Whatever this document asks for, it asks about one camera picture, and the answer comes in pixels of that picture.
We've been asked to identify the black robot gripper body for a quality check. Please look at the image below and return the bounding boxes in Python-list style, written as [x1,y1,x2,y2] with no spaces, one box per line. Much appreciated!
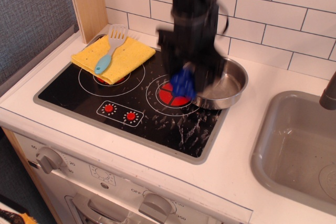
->
[158,16,224,67]

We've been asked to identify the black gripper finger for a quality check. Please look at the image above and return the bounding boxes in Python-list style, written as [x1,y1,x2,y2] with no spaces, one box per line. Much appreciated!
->
[161,48,185,77]
[194,63,224,93]

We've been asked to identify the blue toy grapes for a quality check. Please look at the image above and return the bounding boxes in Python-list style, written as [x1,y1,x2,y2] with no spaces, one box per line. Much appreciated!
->
[170,62,196,100]

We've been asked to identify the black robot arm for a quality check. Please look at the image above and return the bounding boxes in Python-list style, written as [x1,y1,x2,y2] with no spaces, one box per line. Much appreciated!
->
[158,0,224,99]

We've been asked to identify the stainless steel pot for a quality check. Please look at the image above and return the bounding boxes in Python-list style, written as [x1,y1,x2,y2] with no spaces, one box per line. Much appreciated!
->
[192,57,248,110]

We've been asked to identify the yellow folded cloth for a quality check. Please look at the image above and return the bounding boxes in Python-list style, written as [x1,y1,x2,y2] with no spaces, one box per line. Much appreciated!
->
[71,35,155,84]

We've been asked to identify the black toy stove top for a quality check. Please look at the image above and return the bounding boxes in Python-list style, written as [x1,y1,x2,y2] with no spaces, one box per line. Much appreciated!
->
[34,50,228,164]

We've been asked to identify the grey plastic sink basin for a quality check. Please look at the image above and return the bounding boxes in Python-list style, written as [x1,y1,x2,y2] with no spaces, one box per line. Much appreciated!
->
[251,91,335,216]

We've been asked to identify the grey faucet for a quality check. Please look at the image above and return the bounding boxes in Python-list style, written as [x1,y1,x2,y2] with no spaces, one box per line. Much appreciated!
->
[319,72,336,110]

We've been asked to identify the grey right oven knob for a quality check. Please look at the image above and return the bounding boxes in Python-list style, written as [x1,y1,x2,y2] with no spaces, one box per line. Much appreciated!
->
[139,194,172,223]

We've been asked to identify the grey oven knob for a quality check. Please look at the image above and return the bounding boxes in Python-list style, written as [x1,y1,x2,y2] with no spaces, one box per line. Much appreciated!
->
[139,194,172,223]
[36,147,63,174]

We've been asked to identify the white toy oven front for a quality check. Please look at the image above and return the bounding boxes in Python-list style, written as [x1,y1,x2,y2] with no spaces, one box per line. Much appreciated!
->
[14,134,252,223]

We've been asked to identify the grey left oven knob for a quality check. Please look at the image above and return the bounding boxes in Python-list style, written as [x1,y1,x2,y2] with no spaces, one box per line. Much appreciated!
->
[36,147,63,174]

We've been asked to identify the orange object at floor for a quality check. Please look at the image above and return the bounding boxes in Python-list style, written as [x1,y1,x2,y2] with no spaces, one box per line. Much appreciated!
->
[0,208,37,224]

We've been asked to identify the grey spatula with blue handle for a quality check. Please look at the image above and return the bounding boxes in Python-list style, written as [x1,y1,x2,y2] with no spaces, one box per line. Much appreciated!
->
[94,24,128,74]

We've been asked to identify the light wooden post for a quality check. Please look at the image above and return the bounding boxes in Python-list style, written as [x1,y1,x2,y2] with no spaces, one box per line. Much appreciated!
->
[72,0,108,44]

